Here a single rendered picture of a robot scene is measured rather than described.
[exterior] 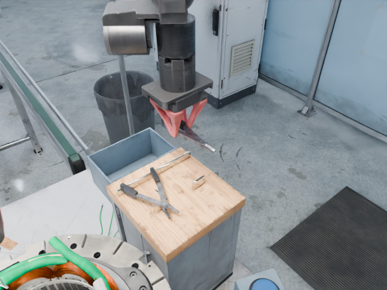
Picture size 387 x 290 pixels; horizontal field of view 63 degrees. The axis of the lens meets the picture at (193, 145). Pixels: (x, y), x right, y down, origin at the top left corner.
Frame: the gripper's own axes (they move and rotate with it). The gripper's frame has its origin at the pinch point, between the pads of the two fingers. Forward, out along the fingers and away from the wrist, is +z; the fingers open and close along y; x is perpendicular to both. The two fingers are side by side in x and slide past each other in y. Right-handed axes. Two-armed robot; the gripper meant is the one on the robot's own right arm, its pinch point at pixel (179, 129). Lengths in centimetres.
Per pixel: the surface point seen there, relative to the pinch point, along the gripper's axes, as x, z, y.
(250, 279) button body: 22.9, 15.1, 4.5
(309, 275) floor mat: 13, 118, -67
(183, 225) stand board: 9.8, 11.9, 7.4
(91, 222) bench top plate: -24.7, 40.5, 14.2
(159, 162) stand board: -6.3, 12.1, 1.1
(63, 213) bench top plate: -33, 40, 19
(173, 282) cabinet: 12.1, 22.5, 12.3
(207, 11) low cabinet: -144, 42, -141
